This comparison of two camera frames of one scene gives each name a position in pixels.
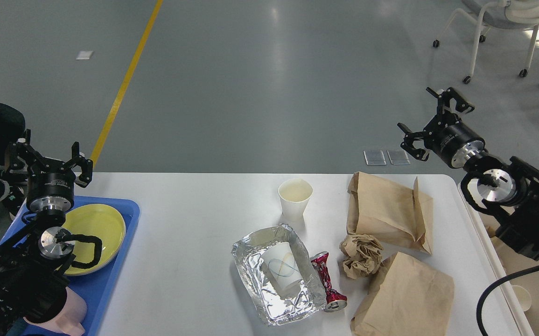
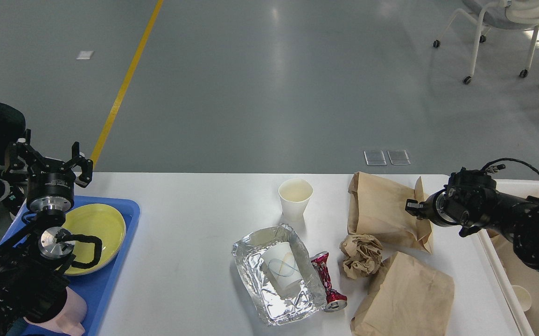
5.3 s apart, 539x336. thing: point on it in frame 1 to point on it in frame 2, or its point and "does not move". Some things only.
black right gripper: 445,134 to 438,208
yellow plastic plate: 98,220 does not move
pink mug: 68,322 does not move
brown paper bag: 392,213 does not move
